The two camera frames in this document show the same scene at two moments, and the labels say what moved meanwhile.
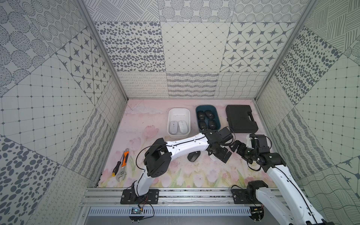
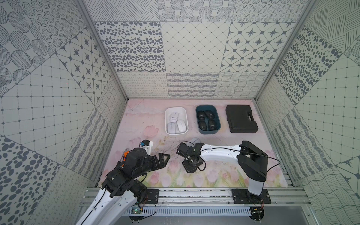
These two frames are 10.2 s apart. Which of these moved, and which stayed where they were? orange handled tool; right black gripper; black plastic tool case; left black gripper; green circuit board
Moved: right black gripper; left black gripper
Stayed: orange handled tool; green circuit board; black plastic tool case
